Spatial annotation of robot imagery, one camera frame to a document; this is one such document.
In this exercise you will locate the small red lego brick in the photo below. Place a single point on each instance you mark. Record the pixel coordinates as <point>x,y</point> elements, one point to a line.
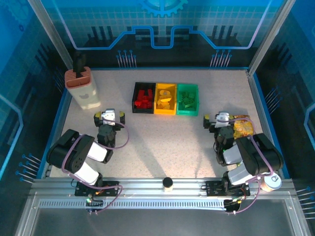
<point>149,105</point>

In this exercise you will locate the small green lego brick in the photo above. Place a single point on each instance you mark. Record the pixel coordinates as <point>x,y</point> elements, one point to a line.
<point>182,94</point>
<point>190,94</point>

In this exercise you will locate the small yellow lego brick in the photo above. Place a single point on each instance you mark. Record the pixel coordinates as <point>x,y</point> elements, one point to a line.
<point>169,106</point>

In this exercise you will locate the orange rounded lego brick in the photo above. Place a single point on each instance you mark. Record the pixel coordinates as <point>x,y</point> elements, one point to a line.
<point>168,93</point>

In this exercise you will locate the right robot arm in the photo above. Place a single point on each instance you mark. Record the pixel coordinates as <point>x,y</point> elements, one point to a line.
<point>261,157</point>

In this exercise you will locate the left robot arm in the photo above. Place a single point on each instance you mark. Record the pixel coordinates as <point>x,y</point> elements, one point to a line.
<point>73,157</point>

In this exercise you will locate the yellow snack bag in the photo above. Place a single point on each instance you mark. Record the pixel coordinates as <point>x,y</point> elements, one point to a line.
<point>243,127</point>

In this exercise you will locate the green plastic bin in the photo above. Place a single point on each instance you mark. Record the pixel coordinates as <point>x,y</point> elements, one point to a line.
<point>187,112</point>

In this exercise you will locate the black plastic bin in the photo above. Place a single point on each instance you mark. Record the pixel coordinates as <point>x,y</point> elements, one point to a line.
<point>144,111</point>

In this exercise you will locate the yellow plastic bin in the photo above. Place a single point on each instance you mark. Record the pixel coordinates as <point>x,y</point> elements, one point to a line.
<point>165,112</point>

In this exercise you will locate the white cup with lid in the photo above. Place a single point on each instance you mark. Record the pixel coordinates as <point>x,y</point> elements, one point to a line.
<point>272,180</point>

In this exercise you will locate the black capped cream jar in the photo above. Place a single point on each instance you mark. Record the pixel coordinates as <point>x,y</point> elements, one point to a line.
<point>168,182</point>

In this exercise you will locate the blue circuit pattern backdrop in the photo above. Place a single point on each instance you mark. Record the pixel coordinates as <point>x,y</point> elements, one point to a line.
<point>160,14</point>

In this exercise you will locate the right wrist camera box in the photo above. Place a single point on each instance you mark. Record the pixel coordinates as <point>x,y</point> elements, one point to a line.
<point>222,120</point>

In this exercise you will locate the aluminium side rail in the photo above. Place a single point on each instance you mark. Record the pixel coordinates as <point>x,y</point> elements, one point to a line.
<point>256,98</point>

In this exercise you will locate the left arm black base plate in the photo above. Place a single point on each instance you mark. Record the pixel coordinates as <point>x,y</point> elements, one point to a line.
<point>110,186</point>

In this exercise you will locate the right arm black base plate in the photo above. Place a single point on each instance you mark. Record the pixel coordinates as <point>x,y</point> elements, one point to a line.
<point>214,188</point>

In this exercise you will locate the aluminium front rail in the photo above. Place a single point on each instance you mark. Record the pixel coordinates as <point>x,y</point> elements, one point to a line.
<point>137,184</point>

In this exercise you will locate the aluminium enclosure post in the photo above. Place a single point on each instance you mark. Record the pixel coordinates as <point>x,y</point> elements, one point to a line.
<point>272,29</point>
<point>48,29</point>

